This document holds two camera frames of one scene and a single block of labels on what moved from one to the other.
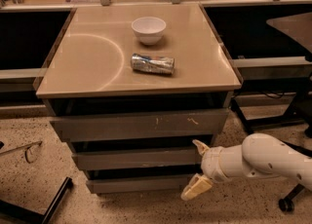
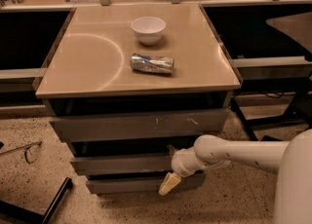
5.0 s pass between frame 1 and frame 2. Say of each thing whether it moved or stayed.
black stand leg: stayed
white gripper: moved
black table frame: stayed
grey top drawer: stayed
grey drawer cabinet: stayed
